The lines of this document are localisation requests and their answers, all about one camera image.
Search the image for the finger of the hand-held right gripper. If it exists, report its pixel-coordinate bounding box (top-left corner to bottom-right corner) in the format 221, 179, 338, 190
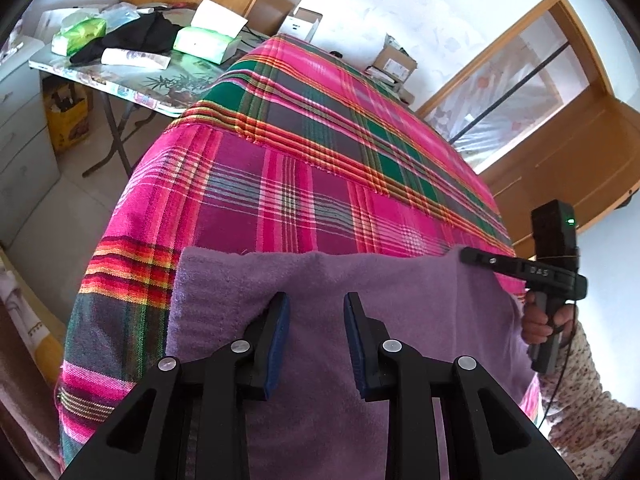
459, 246, 533, 283

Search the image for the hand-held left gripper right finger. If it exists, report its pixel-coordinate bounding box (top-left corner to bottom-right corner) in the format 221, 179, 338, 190
342, 291, 576, 480

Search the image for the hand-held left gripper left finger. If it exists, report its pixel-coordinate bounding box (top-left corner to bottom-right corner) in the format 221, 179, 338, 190
59, 291, 292, 480

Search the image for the purple fleece garment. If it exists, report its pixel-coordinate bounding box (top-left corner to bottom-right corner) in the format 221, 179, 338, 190
165, 246, 538, 480

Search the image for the person's right forearm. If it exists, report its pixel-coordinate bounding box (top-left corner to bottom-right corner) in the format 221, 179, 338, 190
537, 310, 640, 480

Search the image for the person's right hand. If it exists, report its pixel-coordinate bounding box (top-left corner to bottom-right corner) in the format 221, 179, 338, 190
520, 301, 577, 347

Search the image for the wooden door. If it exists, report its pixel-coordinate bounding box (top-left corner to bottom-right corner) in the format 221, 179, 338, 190
480, 92, 640, 256

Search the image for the printed plastic door curtain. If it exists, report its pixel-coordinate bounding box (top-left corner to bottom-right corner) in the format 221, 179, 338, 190
425, 5, 573, 171

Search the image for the black curtain strip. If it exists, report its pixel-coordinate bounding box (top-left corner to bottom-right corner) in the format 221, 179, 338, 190
447, 42, 571, 143

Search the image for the pink plaid bed sheet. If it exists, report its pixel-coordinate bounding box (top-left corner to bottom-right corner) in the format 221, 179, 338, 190
56, 34, 543, 476

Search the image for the brown cardboard box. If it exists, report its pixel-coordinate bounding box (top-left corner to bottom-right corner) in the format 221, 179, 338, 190
370, 34, 418, 86

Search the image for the folding table with printed top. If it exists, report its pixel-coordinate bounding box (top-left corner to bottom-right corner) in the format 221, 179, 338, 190
28, 35, 251, 178

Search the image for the yellow bag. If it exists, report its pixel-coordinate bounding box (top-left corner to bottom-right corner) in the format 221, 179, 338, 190
42, 77, 93, 153

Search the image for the green tissue pack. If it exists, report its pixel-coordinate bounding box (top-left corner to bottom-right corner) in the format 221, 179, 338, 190
51, 16, 108, 57
172, 26, 241, 65

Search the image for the white carton box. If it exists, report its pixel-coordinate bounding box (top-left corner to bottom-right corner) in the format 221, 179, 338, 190
277, 7, 323, 43

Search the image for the white tube packet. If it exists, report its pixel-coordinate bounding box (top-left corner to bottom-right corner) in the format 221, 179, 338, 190
100, 47, 171, 71

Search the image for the white drawer cabinet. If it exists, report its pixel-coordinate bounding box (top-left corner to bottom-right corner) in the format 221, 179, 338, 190
0, 37, 61, 233

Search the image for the black cloth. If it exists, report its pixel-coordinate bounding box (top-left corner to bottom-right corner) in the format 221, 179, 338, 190
69, 10, 186, 66

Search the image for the black cable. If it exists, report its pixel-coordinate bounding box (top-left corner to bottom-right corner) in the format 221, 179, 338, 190
537, 247, 583, 431

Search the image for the wooden door frame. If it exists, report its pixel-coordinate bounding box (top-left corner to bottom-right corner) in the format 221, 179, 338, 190
415, 0, 616, 176

